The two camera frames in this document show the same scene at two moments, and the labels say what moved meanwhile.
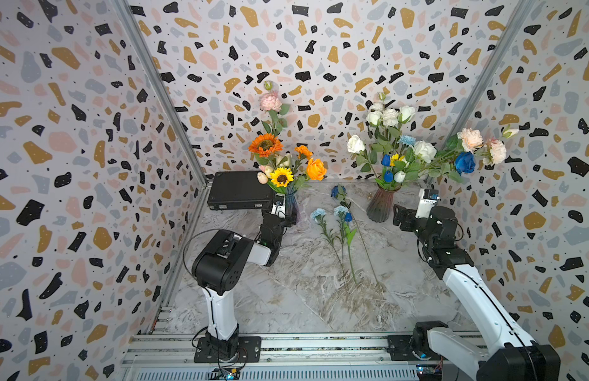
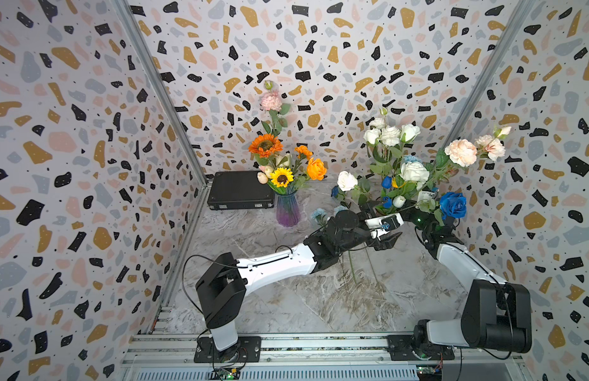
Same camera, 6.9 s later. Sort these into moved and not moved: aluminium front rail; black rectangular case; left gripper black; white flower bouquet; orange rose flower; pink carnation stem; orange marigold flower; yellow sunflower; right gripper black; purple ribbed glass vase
Moved: white flower bouquet; left gripper black
Not moved: orange rose flower; yellow sunflower; orange marigold flower; pink carnation stem; aluminium front rail; right gripper black; black rectangular case; purple ribbed glass vase
